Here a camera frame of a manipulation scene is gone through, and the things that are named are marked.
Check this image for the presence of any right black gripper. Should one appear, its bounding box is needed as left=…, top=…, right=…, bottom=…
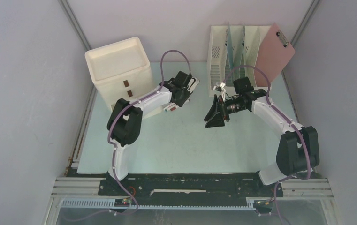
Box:
left=205, top=94, right=247, bottom=128

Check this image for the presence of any blue clipboard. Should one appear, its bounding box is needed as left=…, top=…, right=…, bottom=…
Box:
left=225, top=25, right=234, bottom=87

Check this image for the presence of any white marker maroon cap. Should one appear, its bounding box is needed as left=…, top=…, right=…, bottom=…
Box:
left=167, top=99, right=190, bottom=111

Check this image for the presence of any green clipboard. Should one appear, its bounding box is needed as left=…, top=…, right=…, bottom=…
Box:
left=242, top=25, right=262, bottom=87

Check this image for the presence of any pink clipboard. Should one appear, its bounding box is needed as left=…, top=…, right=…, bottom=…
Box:
left=254, top=23, right=295, bottom=87

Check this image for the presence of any cream three-drawer cabinet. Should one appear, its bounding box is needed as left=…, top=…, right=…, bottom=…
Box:
left=84, top=37, right=161, bottom=113

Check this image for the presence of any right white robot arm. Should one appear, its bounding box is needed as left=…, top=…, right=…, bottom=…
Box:
left=204, top=77, right=320, bottom=196

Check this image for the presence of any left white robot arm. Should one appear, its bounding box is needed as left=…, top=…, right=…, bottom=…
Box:
left=107, top=71, right=199, bottom=195

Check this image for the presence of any cream file organizer rack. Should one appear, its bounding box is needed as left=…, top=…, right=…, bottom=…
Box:
left=207, top=25, right=271, bottom=97

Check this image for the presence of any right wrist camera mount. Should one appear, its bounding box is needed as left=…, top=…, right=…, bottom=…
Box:
left=212, top=82, right=226, bottom=102

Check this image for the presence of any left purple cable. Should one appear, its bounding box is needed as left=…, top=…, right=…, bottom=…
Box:
left=107, top=49, right=193, bottom=216

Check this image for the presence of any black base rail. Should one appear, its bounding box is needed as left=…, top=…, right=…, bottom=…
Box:
left=98, top=173, right=283, bottom=213

